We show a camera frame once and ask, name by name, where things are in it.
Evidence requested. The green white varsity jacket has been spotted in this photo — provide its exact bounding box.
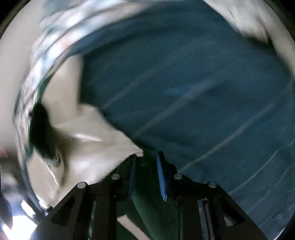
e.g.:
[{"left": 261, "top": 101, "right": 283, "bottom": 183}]
[{"left": 27, "top": 56, "right": 178, "bottom": 239}]

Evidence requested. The plaid checked blanket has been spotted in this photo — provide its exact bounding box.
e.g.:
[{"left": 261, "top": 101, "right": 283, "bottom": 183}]
[{"left": 13, "top": 1, "right": 146, "bottom": 161}]

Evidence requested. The blue striped bed sheet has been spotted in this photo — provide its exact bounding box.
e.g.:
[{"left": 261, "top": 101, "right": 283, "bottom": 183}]
[{"left": 70, "top": 1, "right": 294, "bottom": 239}]

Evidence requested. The white crumpled garment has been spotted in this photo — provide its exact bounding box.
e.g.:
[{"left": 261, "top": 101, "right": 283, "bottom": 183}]
[{"left": 205, "top": 0, "right": 273, "bottom": 42}]

